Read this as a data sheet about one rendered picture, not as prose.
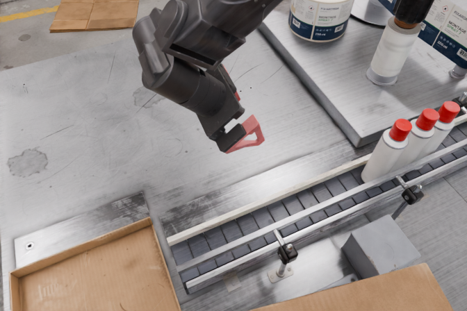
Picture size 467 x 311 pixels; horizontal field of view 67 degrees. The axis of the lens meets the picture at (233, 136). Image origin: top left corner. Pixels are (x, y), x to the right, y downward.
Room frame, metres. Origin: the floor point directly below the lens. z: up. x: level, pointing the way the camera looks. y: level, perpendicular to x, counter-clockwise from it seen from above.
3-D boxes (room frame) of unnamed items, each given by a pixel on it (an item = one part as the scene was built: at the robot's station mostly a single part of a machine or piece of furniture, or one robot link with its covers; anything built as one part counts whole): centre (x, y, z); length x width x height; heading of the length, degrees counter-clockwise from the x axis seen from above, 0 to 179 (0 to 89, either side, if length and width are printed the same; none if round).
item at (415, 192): (0.37, -0.37, 0.91); 0.07 x 0.03 x 0.16; 24
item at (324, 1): (1.06, -0.29, 0.95); 0.20 x 0.20 x 0.14
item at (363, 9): (1.19, -0.55, 0.89); 0.31 x 0.31 x 0.01
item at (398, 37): (0.80, -0.45, 1.03); 0.09 x 0.09 x 0.30
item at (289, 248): (0.25, -0.09, 0.91); 0.07 x 0.03 x 0.16; 24
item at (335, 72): (1.03, -0.56, 0.86); 0.80 x 0.67 x 0.05; 114
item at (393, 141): (0.44, -0.33, 0.98); 0.05 x 0.05 x 0.20
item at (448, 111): (0.49, -0.45, 0.98); 0.05 x 0.05 x 0.20
